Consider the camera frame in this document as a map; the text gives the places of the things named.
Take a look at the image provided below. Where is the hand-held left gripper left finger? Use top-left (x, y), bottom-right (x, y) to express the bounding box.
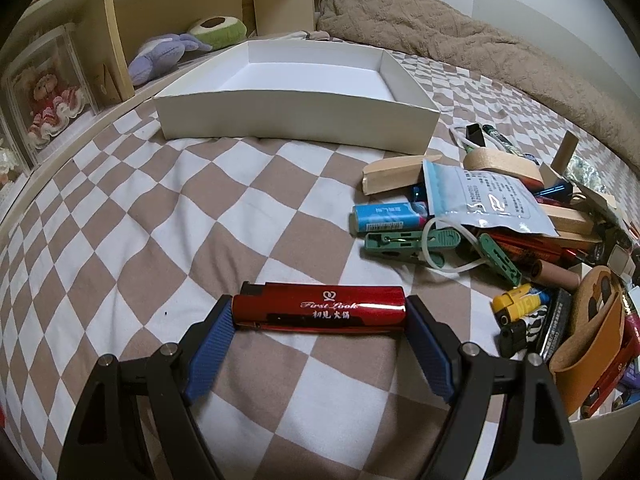
top-left (56, 294), bottom-right (236, 480)

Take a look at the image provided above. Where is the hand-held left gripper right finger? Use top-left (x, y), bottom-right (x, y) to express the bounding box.
top-left (406, 294), bottom-right (583, 480)

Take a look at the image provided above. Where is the red lighter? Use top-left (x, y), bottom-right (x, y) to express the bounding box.
top-left (231, 281), bottom-right (408, 336)

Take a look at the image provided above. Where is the silver blue mask pouch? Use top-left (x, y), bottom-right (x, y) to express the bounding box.
top-left (421, 159), bottom-right (560, 237)

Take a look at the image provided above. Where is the large white box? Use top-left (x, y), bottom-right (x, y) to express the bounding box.
top-left (567, 400), bottom-right (640, 480)

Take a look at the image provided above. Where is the yellow black tool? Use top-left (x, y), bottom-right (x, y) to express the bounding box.
top-left (492, 282), bottom-right (551, 321)

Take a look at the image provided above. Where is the green clothespin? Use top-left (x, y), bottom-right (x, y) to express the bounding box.
top-left (364, 230), bottom-right (461, 267)
top-left (477, 232), bottom-right (523, 286)

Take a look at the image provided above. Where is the blue white tube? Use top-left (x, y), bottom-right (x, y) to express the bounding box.
top-left (350, 202), bottom-right (428, 235)

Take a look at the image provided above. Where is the brown cardboard tube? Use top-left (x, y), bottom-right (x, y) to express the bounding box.
top-left (530, 259), bottom-right (583, 288)

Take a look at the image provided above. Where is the checkered bed sheet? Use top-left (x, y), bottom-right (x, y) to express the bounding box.
top-left (0, 35), bottom-right (640, 480)

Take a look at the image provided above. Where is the brown leather pouch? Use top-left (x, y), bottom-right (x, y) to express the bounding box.
top-left (549, 265), bottom-right (626, 416)

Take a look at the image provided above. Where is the light wooden wedge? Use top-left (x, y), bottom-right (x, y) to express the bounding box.
top-left (362, 155), bottom-right (443, 196)

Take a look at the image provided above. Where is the beige tape roll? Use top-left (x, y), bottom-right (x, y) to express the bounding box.
top-left (462, 147), bottom-right (546, 188)

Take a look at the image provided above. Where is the green black pen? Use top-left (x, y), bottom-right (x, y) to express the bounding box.
top-left (482, 124), bottom-right (523, 158)

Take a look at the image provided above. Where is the brown wooden stick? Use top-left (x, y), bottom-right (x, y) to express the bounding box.
top-left (550, 131), bottom-right (578, 171)

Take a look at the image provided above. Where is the shallow white box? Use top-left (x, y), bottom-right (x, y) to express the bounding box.
top-left (152, 40), bottom-right (441, 156)

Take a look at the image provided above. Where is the doll with red frills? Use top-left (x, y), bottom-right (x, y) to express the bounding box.
top-left (27, 72), bottom-right (83, 138)

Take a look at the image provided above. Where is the purple plush toy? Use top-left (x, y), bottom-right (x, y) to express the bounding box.
top-left (127, 32), bottom-right (213, 86)

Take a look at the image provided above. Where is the beige duvet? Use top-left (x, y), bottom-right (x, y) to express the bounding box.
top-left (317, 0), bottom-right (640, 171)

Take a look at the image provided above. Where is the avocado plush toy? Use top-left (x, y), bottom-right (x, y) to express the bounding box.
top-left (187, 16), bottom-right (248, 51)

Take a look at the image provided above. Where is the white grey cloth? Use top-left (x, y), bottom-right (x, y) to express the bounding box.
top-left (260, 30), bottom-right (331, 44)

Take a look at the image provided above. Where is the wooden headboard shelf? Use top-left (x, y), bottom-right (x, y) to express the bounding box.
top-left (0, 0), bottom-right (341, 241)

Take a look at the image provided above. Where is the doll in clear case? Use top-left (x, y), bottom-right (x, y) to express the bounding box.
top-left (0, 22), bottom-right (98, 166)

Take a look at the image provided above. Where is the white elastic strap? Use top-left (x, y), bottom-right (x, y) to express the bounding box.
top-left (421, 217), bottom-right (488, 276)

